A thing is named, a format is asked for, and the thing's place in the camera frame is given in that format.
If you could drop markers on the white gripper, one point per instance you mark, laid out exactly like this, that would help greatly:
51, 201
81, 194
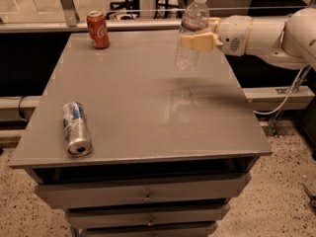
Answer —
233, 35

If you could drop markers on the clear plastic water bottle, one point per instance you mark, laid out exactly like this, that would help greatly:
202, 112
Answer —
194, 19

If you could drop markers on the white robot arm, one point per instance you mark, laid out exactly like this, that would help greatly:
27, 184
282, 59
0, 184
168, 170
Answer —
287, 42

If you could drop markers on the orange soda can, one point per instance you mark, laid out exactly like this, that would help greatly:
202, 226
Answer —
97, 29

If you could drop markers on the silver blue redbull can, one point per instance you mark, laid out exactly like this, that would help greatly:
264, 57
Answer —
76, 134

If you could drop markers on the black office chair base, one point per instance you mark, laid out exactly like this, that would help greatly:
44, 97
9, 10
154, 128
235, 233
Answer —
123, 7

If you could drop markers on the grey drawer cabinet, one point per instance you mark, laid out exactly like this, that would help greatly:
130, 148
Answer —
146, 118

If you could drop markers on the top grey drawer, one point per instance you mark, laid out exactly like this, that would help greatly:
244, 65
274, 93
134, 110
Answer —
142, 191

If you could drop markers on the grey drawer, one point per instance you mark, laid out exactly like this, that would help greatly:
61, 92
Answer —
148, 216
193, 229
142, 191

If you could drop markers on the middle grey drawer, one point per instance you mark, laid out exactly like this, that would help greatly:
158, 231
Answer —
148, 216

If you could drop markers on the bottom grey drawer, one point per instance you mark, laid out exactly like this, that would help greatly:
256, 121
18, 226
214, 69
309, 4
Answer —
193, 229

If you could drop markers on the metal window rail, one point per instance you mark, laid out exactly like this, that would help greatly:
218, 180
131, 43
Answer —
121, 25

